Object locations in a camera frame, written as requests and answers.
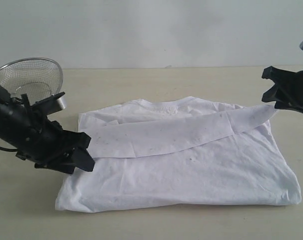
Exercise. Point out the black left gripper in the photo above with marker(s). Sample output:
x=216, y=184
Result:
x=54, y=148

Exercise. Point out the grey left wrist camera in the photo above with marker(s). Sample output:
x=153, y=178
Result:
x=50, y=105

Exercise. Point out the metal mesh basket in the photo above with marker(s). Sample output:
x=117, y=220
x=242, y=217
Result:
x=37, y=77

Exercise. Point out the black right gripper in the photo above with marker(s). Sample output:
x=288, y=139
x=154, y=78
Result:
x=292, y=83

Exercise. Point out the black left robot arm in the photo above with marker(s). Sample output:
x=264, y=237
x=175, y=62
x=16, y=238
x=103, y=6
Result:
x=16, y=118

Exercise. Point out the white t-shirt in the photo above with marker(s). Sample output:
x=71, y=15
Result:
x=188, y=151

